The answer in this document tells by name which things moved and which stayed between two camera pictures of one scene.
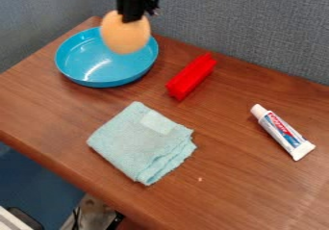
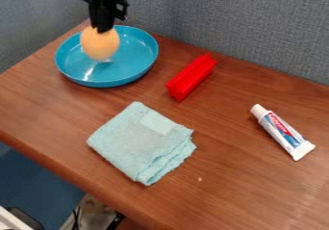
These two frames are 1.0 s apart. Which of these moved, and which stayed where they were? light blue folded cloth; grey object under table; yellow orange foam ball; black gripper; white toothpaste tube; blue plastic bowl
Moved: yellow orange foam ball; black gripper
Stayed: grey object under table; white toothpaste tube; light blue folded cloth; blue plastic bowl
